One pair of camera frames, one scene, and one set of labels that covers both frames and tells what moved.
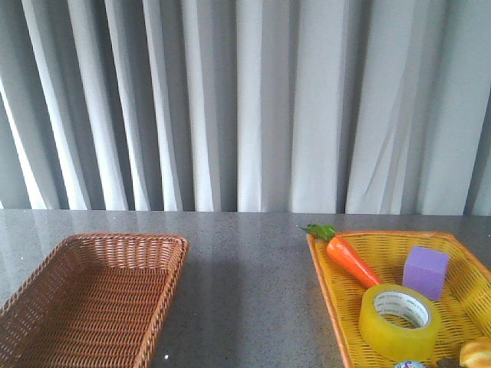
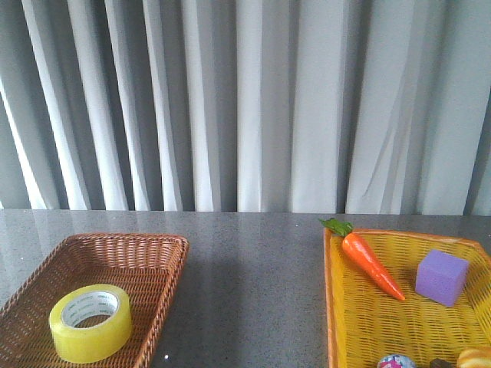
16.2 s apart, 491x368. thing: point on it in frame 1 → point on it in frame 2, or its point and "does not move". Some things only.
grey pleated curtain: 267,106 does not move
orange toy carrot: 326,232 → 362,256
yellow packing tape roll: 399,323 → 90,323
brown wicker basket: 93,300 does not move
